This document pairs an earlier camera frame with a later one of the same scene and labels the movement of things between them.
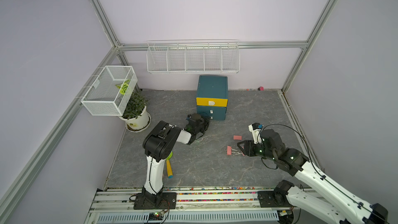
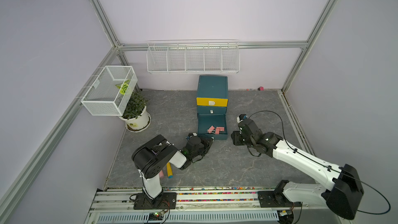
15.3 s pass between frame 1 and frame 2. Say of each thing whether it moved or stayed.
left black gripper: moved
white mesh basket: stayed
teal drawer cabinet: stayed
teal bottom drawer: moved
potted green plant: stayed
